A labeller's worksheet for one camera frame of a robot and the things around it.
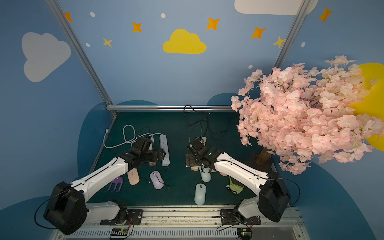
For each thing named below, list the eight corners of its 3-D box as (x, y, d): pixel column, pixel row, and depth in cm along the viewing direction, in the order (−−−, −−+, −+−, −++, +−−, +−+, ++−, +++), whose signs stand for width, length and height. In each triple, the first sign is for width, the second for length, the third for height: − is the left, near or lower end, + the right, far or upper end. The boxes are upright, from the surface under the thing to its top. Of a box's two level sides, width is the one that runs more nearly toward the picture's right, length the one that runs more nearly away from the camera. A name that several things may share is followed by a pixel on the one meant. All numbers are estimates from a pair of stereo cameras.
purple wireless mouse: (156, 191, 84) (155, 189, 81) (149, 175, 90) (148, 172, 87) (165, 186, 86) (165, 184, 83) (158, 170, 92) (157, 168, 89)
